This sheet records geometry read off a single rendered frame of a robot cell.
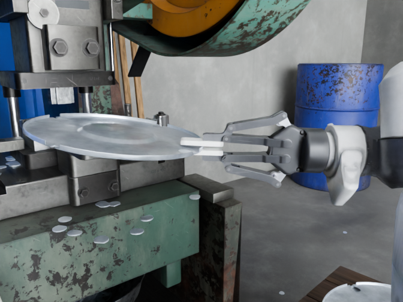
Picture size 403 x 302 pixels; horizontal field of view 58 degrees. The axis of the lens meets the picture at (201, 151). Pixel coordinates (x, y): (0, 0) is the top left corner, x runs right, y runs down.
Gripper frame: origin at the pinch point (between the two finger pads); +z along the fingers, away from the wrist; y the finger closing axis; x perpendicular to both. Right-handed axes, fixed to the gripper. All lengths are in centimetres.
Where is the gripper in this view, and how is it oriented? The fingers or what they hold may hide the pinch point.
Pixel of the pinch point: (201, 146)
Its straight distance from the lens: 61.1
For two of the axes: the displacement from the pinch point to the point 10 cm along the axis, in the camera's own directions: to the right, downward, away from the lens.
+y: 0.4, -9.7, -2.3
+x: 0.0, 2.3, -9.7
